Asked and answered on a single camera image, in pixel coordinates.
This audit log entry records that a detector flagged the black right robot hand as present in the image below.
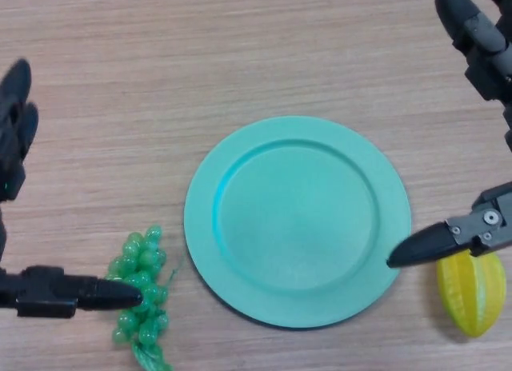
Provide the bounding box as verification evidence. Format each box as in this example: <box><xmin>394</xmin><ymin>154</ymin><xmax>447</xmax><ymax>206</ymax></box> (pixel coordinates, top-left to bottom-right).
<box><xmin>386</xmin><ymin>0</ymin><xmax>512</xmax><ymax>269</ymax></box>

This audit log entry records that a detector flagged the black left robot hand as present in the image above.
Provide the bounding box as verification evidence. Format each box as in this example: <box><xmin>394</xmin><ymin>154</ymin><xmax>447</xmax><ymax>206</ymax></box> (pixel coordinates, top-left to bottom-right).
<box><xmin>0</xmin><ymin>58</ymin><xmax>144</xmax><ymax>319</ymax></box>

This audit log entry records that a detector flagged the green grape bunch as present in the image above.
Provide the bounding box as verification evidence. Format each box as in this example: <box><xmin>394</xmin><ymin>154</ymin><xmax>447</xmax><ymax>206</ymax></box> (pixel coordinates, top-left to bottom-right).
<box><xmin>106</xmin><ymin>225</ymin><xmax>187</xmax><ymax>371</ymax></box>

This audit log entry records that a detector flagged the green round plate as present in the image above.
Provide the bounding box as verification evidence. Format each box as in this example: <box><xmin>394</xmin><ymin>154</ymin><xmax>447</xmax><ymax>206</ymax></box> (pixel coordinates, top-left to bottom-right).
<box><xmin>184</xmin><ymin>115</ymin><xmax>412</xmax><ymax>330</ymax></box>

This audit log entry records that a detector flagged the yellow starfruit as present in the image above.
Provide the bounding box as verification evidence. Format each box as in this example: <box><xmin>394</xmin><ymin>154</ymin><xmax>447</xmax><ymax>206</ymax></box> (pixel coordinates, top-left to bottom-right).
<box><xmin>436</xmin><ymin>250</ymin><xmax>506</xmax><ymax>339</ymax></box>

